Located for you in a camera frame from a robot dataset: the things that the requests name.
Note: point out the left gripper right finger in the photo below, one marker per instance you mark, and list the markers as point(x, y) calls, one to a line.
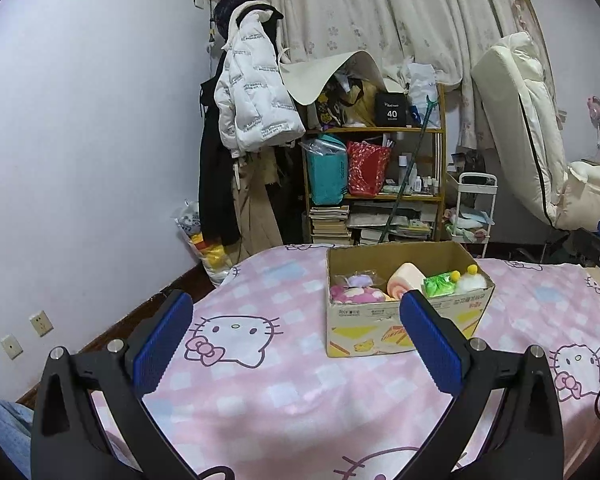
point(525, 439)

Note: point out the teal bag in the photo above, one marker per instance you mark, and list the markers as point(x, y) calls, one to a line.
point(327, 159)

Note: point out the white rolling cart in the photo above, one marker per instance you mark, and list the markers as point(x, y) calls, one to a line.
point(469, 219)

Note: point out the floral curtain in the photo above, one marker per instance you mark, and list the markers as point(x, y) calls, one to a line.
point(449, 35)

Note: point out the beige trench coat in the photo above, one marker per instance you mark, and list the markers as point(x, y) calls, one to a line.
point(257, 225)

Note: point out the green pole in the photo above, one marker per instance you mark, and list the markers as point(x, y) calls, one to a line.
point(431, 105)

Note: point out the pink swiss roll plush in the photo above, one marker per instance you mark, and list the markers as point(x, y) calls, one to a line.
point(407, 277)

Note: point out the pink bear plush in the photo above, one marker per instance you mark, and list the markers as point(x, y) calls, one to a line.
point(356, 295)

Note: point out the stack of books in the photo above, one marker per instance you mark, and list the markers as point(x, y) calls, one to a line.
point(329, 225)

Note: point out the clear plastic bag purple item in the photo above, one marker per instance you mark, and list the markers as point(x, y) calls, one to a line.
point(358, 279)

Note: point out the red gift bag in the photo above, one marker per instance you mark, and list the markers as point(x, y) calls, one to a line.
point(367, 168)

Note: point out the white puffer jacket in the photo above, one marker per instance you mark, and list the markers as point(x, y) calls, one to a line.
point(256, 110)

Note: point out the wooden bookshelf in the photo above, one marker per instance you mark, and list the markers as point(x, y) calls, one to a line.
point(389, 178)

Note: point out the cream hat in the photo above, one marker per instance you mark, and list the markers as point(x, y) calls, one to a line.
point(305, 81)

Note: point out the yellow plush in bag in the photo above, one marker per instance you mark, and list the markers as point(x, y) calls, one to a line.
point(210, 252)

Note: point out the white fluffy plush keychain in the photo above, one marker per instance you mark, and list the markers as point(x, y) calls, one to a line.
point(469, 281)

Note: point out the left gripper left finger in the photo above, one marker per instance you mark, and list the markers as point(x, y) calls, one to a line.
point(68, 440)

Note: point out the wall socket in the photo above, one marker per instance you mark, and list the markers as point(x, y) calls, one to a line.
point(41, 323)
point(11, 346)

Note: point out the black box with 40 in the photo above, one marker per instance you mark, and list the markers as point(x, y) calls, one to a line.
point(390, 109)

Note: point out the green tissue pack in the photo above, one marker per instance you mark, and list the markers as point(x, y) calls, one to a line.
point(441, 284)

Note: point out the black hanging coat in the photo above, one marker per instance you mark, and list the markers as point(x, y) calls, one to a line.
point(215, 189)

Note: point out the pink hello kitty blanket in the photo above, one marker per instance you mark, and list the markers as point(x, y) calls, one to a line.
point(252, 388)

